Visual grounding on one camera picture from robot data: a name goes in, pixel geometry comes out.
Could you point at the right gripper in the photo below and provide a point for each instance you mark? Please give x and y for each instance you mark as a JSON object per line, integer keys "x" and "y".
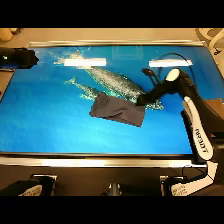
{"x": 146, "y": 97}

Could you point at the silver frame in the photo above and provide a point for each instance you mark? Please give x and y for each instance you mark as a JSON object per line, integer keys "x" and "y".
{"x": 100, "y": 162}

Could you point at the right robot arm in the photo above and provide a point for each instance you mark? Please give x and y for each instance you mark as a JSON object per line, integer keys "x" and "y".
{"x": 196, "y": 133}

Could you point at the grey garment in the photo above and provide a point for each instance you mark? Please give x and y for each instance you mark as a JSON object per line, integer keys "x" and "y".
{"x": 116, "y": 109}

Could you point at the black garment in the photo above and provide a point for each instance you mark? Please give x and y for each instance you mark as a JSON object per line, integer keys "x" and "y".
{"x": 18, "y": 58}

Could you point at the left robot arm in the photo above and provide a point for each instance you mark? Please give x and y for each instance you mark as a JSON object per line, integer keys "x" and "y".
{"x": 29, "y": 190}

